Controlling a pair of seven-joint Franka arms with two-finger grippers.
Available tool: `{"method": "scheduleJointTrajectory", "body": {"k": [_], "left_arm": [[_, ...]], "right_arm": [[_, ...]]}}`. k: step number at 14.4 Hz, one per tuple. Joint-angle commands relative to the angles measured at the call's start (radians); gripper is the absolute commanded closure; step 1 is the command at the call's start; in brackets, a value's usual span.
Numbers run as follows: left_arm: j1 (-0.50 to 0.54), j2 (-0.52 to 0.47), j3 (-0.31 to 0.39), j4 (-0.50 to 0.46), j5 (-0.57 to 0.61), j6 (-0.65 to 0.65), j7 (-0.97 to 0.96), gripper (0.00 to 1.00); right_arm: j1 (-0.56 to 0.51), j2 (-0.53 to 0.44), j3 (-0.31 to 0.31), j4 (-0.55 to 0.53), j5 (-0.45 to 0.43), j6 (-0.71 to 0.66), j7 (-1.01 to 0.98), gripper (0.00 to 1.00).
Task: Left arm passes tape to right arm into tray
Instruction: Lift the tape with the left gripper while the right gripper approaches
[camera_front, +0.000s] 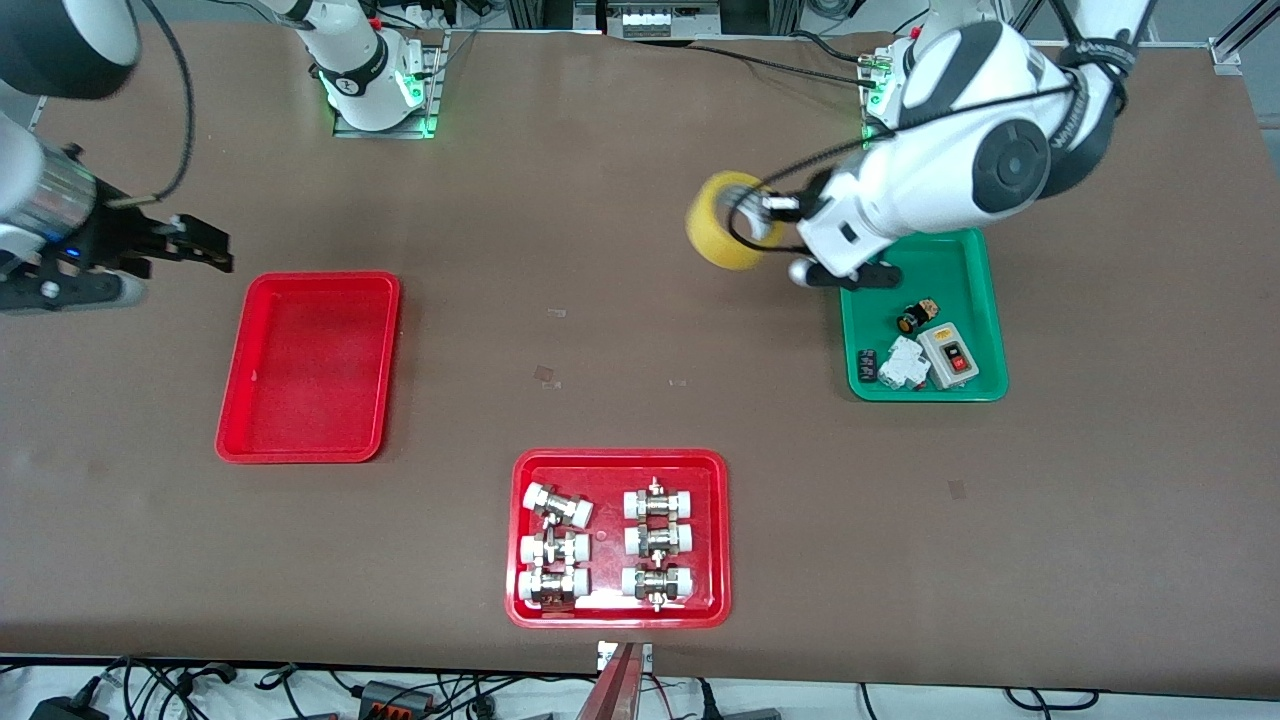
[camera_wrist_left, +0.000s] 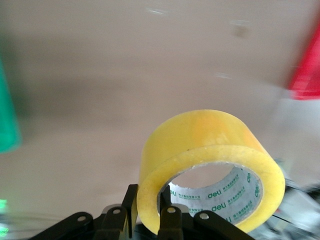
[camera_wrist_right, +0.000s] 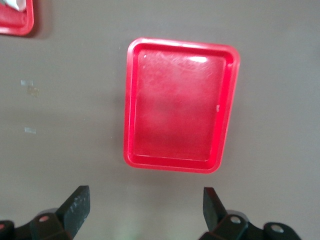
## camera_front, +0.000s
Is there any metal fitting with white caps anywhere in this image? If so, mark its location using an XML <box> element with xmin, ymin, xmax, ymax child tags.
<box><xmin>621</xmin><ymin>565</ymin><xmax>696</xmax><ymax>611</ymax></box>
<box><xmin>519</xmin><ymin>530</ymin><xmax>591</xmax><ymax>569</ymax></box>
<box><xmin>523</xmin><ymin>483</ymin><xmax>595</xmax><ymax>528</ymax></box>
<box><xmin>517</xmin><ymin>567</ymin><xmax>591</xmax><ymax>609</ymax></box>
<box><xmin>623</xmin><ymin>478</ymin><xmax>697</xmax><ymax>521</ymax></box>
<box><xmin>624</xmin><ymin>522</ymin><xmax>695</xmax><ymax>559</ymax></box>

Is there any white circuit breaker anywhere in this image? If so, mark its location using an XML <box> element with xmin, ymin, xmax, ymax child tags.
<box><xmin>878</xmin><ymin>336</ymin><xmax>931</xmax><ymax>391</ymax></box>

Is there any grey power strip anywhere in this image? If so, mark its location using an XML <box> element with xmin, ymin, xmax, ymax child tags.
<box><xmin>605</xmin><ymin>0</ymin><xmax>723</xmax><ymax>39</ymax></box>

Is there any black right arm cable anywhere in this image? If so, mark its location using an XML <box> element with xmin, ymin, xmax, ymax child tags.
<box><xmin>100</xmin><ymin>0</ymin><xmax>196</xmax><ymax>211</ymax></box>

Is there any right arm aluminium base plate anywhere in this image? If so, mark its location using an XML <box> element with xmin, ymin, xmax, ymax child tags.
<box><xmin>333</xmin><ymin>28</ymin><xmax>448</xmax><ymax>139</ymax></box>

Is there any yellow tape roll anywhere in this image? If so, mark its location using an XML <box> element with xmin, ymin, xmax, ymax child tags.
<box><xmin>685</xmin><ymin>171</ymin><xmax>773</xmax><ymax>272</ymax></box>

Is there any silver mounting bracket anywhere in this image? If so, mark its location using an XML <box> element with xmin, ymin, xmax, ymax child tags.
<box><xmin>597</xmin><ymin>640</ymin><xmax>654</xmax><ymax>673</ymax></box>

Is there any aluminium frame profile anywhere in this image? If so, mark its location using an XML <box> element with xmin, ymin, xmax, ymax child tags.
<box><xmin>1208</xmin><ymin>0</ymin><xmax>1280</xmax><ymax>73</ymax></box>

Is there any grey on-off switch box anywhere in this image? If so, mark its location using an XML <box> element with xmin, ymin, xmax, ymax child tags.
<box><xmin>917</xmin><ymin>322</ymin><xmax>983</xmax><ymax>389</ymax></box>

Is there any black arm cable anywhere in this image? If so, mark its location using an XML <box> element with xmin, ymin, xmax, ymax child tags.
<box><xmin>100</xmin><ymin>0</ymin><xmax>196</xmax><ymax>211</ymax></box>
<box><xmin>727</xmin><ymin>80</ymin><xmax>1086</xmax><ymax>251</ymax></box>

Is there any green plastic tray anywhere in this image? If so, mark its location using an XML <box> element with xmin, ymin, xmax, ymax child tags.
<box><xmin>838</xmin><ymin>228</ymin><xmax>1009</xmax><ymax>403</ymax></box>

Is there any empty red plastic tray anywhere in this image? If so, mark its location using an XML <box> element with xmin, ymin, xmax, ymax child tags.
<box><xmin>215</xmin><ymin>271</ymin><xmax>402</xmax><ymax>465</ymax></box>

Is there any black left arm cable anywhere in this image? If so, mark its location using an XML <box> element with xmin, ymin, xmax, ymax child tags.
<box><xmin>727</xmin><ymin>80</ymin><xmax>1086</xmax><ymax>251</ymax></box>

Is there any red tray holding fittings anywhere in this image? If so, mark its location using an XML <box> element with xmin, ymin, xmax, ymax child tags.
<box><xmin>505</xmin><ymin>448</ymin><xmax>732</xmax><ymax>630</ymax></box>

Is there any black cable on table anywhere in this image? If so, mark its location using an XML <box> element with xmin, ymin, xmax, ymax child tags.
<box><xmin>690</xmin><ymin>38</ymin><xmax>881</xmax><ymax>93</ymax></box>

